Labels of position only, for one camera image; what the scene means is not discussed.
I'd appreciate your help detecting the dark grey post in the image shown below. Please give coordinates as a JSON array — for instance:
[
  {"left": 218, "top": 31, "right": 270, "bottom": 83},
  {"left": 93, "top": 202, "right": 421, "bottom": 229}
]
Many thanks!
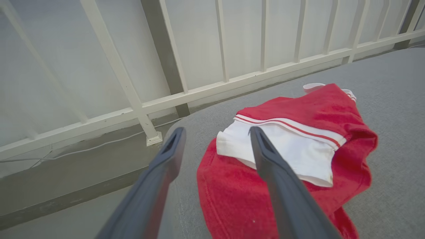
[
  {"left": 141, "top": 0, "right": 191, "bottom": 117},
  {"left": 394, "top": 0, "right": 425, "bottom": 50}
]

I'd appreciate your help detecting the white metal railing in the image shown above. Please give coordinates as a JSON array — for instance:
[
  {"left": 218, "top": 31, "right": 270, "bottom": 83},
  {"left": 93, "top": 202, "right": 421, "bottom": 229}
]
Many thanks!
[{"left": 0, "top": 0, "right": 425, "bottom": 161}]

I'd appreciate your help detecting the light grey floor cable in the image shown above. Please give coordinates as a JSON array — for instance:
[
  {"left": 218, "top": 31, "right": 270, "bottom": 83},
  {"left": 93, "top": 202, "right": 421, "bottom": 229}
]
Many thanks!
[{"left": 0, "top": 120, "right": 177, "bottom": 163}]

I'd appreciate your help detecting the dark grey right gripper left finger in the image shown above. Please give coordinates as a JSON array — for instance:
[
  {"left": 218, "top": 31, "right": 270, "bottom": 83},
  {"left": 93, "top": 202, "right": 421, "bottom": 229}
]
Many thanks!
[{"left": 96, "top": 127, "right": 187, "bottom": 239}]

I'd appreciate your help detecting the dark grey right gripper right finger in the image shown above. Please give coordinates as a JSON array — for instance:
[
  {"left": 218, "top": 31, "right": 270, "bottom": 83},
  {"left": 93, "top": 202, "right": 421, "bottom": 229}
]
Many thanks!
[{"left": 248, "top": 126, "right": 343, "bottom": 239}]

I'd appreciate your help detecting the red and white garment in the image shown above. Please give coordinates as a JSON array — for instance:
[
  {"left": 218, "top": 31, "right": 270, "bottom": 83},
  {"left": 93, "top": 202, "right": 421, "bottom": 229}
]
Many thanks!
[{"left": 197, "top": 83, "right": 379, "bottom": 239}]

